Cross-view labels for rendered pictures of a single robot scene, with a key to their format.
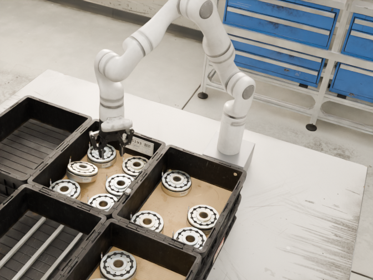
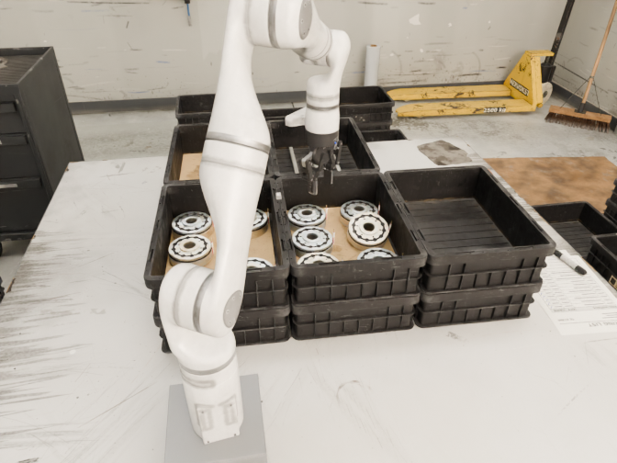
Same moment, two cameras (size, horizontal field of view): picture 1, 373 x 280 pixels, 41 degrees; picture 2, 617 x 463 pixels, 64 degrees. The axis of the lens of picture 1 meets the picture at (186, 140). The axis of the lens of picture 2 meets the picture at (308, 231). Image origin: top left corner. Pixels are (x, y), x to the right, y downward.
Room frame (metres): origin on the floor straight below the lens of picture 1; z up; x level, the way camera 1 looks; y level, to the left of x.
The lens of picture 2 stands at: (2.10, -0.28, 1.58)
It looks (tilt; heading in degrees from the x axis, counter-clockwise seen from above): 35 degrees down; 152
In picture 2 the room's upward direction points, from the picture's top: 1 degrees clockwise
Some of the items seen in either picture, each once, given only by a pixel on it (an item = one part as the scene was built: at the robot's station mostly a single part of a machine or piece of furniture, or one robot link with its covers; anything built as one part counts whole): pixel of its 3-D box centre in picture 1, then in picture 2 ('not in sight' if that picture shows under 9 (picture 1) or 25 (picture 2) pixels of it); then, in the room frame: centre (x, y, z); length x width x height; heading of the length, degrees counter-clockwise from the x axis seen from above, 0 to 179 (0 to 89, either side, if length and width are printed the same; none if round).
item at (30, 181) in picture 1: (101, 164); (342, 216); (1.23, 0.27, 0.92); 0.40 x 0.30 x 0.02; 160
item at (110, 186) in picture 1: (120, 184); (312, 238); (1.21, 0.20, 0.86); 0.10 x 0.10 x 0.01
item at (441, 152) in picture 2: not in sight; (443, 151); (0.73, 1.06, 0.71); 0.22 x 0.19 x 0.01; 162
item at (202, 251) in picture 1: (183, 194); (218, 225); (1.13, -0.01, 0.92); 0.40 x 0.30 x 0.02; 160
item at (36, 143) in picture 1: (28, 147); (456, 225); (1.33, 0.55, 0.87); 0.40 x 0.30 x 0.11; 160
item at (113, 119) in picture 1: (113, 111); (315, 111); (1.18, 0.22, 1.18); 0.11 x 0.09 x 0.06; 25
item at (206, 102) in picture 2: not in sight; (217, 140); (-0.50, 0.49, 0.37); 0.40 x 0.30 x 0.45; 72
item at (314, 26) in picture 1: (273, 37); not in sight; (3.04, -0.49, 0.60); 0.72 x 0.03 x 0.56; 72
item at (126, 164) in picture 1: (136, 165); (319, 265); (1.31, 0.16, 0.86); 0.10 x 0.10 x 0.01
